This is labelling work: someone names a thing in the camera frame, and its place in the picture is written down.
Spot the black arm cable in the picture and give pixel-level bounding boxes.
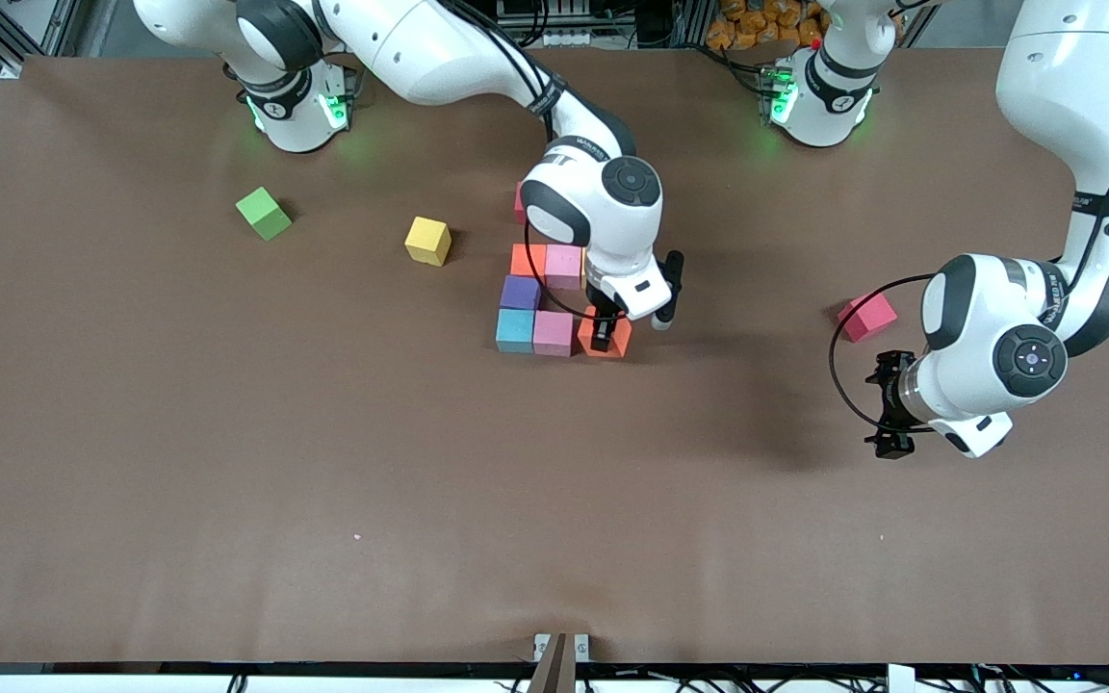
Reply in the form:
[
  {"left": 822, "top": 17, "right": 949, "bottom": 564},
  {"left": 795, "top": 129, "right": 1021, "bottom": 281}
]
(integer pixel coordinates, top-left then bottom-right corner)
[
  {"left": 449, "top": 0, "right": 628, "bottom": 321},
  {"left": 829, "top": 0, "right": 1109, "bottom": 436}
]

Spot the purple foam cube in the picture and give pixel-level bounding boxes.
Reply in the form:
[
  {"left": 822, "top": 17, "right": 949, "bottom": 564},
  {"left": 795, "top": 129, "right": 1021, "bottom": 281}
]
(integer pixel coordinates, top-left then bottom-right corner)
[{"left": 501, "top": 275, "right": 543, "bottom": 312}]

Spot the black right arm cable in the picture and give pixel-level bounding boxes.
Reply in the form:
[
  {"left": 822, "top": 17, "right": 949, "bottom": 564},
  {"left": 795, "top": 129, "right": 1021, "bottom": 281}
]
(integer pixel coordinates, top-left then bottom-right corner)
[{"left": 449, "top": 0, "right": 628, "bottom": 321}]

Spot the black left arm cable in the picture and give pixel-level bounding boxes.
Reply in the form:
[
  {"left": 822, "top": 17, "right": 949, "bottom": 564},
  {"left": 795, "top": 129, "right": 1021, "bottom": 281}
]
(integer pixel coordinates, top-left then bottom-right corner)
[{"left": 829, "top": 0, "right": 1109, "bottom": 436}]

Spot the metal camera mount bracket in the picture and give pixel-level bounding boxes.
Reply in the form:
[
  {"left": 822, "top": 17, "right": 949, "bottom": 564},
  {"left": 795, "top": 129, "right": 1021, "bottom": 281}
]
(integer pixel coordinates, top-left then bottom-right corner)
[{"left": 528, "top": 632, "right": 591, "bottom": 693}]

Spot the yellow foam cube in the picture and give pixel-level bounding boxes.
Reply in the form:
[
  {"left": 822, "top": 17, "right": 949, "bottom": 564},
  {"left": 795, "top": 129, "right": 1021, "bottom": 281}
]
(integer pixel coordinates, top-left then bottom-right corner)
[{"left": 404, "top": 217, "right": 452, "bottom": 268}]

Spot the green foam cube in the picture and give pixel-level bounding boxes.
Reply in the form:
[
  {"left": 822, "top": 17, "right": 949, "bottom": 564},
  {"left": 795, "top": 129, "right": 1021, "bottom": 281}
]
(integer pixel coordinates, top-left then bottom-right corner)
[{"left": 235, "top": 187, "right": 293, "bottom": 242}]

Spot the grey electronics box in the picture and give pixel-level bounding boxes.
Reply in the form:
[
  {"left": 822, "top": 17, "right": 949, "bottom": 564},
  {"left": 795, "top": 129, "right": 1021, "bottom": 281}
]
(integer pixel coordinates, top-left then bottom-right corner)
[{"left": 506, "top": 0, "right": 594, "bottom": 47}]

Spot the brown paper table cover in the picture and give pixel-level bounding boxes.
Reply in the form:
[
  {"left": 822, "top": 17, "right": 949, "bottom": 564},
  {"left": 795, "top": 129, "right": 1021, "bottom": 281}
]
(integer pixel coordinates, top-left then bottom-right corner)
[{"left": 0, "top": 46, "right": 1109, "bottom": 667}]

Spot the orange mesh bag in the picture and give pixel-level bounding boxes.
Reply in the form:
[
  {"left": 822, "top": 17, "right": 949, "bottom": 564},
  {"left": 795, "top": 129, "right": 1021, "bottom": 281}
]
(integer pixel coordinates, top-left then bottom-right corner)
[{"left": 706, "top": 0, "right": 827, "bottom": 51}]

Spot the blue foam cube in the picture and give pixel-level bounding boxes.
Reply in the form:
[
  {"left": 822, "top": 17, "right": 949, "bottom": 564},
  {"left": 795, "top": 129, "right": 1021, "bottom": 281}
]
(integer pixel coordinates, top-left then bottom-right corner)
[{"left": 496, "top": 308, "right": 536, "bottom": 354}]

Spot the pink foam cube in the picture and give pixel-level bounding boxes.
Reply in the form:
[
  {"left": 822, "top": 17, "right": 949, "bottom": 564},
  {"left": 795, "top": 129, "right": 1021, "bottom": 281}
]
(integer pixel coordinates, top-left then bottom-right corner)
[
  {"left": 545, "top": 244, "right": 586, "bottom": 291},
  {"left": 532, "top": 310, "right": 576, "bottom": 358}
]

